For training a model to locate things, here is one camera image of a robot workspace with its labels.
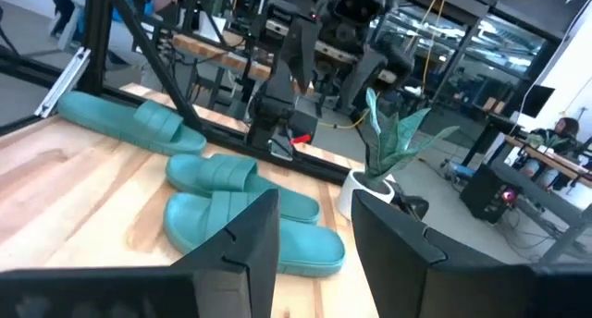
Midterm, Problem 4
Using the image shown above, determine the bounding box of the black aluminium rig frame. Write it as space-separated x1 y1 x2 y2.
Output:
0 0 366 186

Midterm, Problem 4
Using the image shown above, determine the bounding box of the black wall monitor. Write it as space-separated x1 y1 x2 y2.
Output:
520 84 556 119

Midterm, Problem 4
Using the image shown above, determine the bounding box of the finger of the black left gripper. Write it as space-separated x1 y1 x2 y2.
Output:
280 18 321 94
348 48 390 112

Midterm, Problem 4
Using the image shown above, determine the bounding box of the yellow hanging cable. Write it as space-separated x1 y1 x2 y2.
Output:
420 0 450 86

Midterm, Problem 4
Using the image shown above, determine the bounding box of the black computer tower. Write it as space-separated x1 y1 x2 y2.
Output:
460 163 515 226

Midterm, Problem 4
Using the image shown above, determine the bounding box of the long wooden background table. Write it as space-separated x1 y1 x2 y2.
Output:
501 135 592 190

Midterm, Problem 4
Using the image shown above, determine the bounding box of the teal rubber slide sandal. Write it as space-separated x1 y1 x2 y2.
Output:
55 90 208 156
162 190 347 278
165 153 322 226

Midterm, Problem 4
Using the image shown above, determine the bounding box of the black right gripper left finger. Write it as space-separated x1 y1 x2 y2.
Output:
0 188 281 318

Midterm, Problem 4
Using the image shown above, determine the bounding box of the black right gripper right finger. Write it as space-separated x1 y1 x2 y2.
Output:
350 190 592 318

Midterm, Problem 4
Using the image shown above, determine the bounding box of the snake plant in white pot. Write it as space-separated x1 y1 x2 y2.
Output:
336 87 462 221

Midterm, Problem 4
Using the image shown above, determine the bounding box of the silver aluminium extrusion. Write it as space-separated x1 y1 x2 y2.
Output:
34 47 92 119

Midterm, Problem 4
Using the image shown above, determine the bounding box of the white chair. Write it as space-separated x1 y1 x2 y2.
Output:
57 0 87 51

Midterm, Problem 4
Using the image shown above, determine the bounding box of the yellow floor cable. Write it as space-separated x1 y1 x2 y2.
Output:
318 108 371 130

